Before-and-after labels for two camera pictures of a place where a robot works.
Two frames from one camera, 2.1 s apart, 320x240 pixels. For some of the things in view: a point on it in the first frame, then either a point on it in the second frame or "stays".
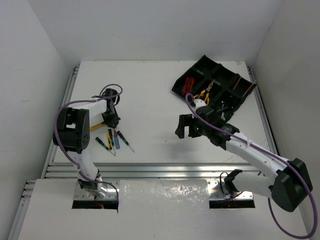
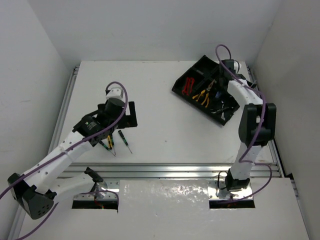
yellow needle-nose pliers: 206,99 stays
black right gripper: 186,120 → 220,75
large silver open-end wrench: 226,107 stays
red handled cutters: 188,87 stays
